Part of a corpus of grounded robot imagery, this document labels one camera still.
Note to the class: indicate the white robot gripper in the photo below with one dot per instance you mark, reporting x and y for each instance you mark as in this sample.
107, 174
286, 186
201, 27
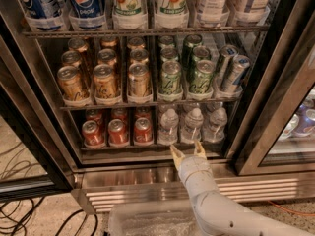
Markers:
193, 168

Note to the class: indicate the clear plastic water bottle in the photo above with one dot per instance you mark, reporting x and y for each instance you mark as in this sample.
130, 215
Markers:
191, 129

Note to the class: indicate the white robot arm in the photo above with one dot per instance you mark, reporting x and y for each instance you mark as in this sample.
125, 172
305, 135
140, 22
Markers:
215, 213

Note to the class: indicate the clear water bottle left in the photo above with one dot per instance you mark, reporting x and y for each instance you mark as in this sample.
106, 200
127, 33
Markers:
168, 128

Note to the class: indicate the clear water bottle right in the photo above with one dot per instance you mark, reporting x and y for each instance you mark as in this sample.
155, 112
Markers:
213, 130

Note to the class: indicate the glass fridge door right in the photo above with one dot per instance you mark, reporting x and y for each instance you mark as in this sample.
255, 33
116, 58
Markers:
282, 79

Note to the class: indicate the glass fridge door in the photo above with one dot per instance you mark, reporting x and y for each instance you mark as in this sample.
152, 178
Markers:
32, 164
282, 79

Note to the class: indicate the steel fridge base grille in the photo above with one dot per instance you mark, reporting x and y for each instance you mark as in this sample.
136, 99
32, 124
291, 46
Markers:
99, 191

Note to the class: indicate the glass fridge door left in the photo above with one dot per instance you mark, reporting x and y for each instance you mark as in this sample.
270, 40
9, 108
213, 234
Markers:
32, 164

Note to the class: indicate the red soda can front right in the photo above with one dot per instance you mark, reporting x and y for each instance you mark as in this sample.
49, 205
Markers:
143, 133

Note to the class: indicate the red soda can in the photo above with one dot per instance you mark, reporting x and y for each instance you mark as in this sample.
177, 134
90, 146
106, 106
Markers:
117, 131
143, 133
93, 135

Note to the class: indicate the clear plastic bin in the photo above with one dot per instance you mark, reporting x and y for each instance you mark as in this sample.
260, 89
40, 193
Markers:
158, 218

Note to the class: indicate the red soda can front middle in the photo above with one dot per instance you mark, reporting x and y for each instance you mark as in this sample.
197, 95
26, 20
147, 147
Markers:
117, 131

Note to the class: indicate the green LaCroix can front right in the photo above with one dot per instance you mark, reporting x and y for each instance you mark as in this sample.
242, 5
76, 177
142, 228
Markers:
202, 77

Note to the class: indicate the green lacroix can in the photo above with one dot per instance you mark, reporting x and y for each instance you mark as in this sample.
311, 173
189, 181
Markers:
170, 78
202, 77

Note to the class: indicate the green LaCroix can front left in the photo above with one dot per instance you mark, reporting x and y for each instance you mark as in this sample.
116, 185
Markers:
170, 78

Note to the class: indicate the tan LaCroix can front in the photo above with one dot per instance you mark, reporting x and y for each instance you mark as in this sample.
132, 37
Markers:
139, 80

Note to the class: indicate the silver blue slim can rear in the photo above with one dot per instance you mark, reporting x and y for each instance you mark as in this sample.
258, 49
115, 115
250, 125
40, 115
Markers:
227, 53

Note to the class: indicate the silver blue slim can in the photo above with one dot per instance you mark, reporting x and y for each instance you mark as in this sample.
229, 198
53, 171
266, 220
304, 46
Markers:
235, 73
227, 53

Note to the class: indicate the red soda can front left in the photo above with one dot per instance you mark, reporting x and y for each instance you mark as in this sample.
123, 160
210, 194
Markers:
93, 135

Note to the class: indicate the silver blue slim can front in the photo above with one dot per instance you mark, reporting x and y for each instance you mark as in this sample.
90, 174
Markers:
235, 73

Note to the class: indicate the orange LaCroix can front middle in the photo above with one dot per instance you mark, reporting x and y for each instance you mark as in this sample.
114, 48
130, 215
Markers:
105, 81

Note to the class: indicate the orange lacroix can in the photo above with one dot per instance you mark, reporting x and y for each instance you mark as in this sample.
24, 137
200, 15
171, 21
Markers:
105, 81
72, 84

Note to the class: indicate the purple can behind glass door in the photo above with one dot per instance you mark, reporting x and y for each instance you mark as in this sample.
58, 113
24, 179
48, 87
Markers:
306, 124

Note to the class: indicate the orange LaCroix can front left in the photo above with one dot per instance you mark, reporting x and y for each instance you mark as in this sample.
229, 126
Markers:
72, 84

